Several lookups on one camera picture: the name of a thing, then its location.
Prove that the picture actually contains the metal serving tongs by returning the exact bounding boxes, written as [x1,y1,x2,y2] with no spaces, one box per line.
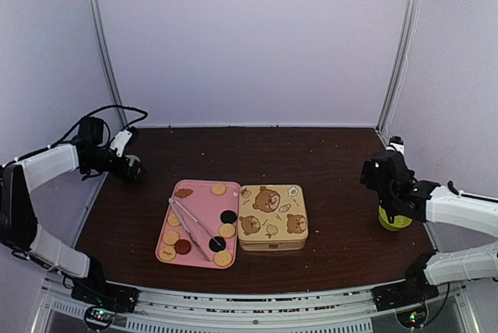
[168,197,215,262]

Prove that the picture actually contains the gingerbread brown leaf cookie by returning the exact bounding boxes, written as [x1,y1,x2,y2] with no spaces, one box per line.
[174,188,193,198]

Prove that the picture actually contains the silver tin lid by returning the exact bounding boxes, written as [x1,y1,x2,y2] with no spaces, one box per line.
[237,184,309,242]

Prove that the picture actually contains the gold cookie tin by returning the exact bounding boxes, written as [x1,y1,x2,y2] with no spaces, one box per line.
[239,239,307,252]

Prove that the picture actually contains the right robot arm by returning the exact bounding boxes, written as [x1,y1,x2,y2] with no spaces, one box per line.
[359,149,497,303]

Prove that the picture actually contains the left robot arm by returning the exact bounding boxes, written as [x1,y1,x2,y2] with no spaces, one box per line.
[1,116,145,305]

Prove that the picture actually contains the pale blue ceramic bowl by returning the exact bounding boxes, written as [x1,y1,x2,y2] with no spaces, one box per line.
[124,155,142,178]

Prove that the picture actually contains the green plastic bowl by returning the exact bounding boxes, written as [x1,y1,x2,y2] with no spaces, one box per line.
[378,206,412,232]

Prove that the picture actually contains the yellow cookie under chip cookie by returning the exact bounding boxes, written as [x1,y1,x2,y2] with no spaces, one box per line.
[167,213,182,227]

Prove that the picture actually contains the yellow dotted cookie left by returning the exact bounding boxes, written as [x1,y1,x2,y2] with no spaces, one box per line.
[162,230,180,246]

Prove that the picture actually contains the yellow dotted cookie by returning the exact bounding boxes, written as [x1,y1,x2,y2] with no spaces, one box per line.
[219,223,237,239]
[162,230,180,246]

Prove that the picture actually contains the lone yellow sandwich cookie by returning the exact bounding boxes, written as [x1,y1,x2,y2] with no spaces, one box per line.
[210,183,227,196]

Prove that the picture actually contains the yellow cookie with pink sword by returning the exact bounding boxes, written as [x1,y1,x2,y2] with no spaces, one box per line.
[157,245,177,262]

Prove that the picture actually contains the brown chocolate cookie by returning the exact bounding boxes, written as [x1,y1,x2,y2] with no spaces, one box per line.
[174,239,191,255]

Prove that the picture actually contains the pink plastic tray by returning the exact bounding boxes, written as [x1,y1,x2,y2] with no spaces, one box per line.
[155,180,240,269]

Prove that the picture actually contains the black sandwich cookie upper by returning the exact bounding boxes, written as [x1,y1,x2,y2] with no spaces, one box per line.
[220,210,237,224]

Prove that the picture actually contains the black sandwich cookie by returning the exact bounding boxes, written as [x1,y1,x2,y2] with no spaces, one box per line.
[220,210,237,224]
[209,237,226,253]

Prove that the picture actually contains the yellow dotted cookie middle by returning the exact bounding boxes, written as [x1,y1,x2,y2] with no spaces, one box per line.
[219,223,237,239]

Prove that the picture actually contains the black sandwich cookie lower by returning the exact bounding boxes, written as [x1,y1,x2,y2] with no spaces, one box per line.
[209,237,226,253]

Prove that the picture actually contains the yellow dotted cookie corner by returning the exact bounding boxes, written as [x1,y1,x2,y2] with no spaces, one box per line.
[213,251,233,268]

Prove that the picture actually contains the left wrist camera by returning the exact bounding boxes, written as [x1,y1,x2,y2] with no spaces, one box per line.
[109,127,139,157]

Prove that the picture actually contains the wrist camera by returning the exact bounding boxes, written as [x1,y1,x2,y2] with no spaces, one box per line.
[109,127,139,157]
[386,135,405,155]

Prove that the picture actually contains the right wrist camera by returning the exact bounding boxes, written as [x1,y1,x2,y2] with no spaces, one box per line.
[386,135,405,155]

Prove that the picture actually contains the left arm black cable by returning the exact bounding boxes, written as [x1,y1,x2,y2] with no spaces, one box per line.
[50,104,149,147]

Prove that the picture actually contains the right aluminium frame post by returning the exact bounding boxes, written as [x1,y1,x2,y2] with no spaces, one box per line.
[376,0,420,142]

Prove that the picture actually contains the aluminium frame post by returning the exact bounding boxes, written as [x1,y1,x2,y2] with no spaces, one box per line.
[376,0,420,142]
[88,0,123,105]

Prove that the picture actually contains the front aluminium rail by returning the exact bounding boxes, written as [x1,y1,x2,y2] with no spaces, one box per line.
[38,266,466,333]

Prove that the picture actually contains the left aluminium frame post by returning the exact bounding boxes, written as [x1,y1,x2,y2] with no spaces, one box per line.
[88,0,123,105]

